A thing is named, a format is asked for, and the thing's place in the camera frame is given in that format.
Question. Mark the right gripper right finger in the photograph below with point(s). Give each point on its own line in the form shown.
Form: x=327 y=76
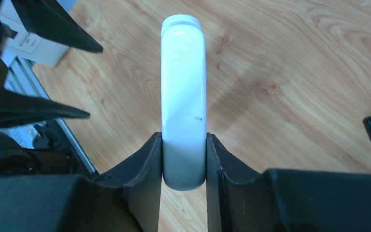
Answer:
x=239 y=199

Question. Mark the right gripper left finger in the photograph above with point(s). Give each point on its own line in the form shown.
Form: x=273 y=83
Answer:
x=124 y=199

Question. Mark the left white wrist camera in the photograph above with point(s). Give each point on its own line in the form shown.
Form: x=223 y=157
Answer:
x=27 y=45

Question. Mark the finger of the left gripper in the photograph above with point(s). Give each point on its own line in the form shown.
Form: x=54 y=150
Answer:
x=49 y=20
x=18 y=110

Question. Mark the white stapler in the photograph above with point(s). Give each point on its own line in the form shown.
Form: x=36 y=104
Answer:
x=183 y=102

